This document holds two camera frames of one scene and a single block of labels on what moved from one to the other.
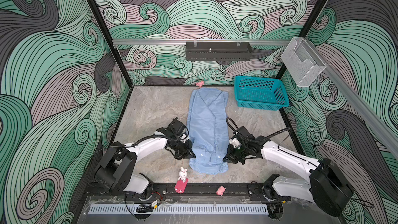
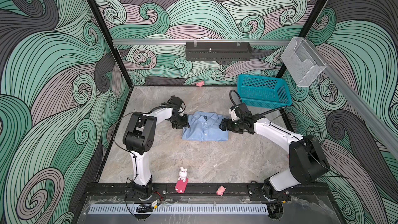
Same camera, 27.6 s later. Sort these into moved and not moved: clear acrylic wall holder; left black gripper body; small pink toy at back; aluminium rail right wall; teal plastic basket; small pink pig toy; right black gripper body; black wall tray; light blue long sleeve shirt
Moved: right black gripper body; light blue long sleeve shirt; left black gripper body
Not moved: black wall tray; small pink pig toy; small pink toy at back; teal plastic basket; aluminium rail right wall; clear acrylic wall holder
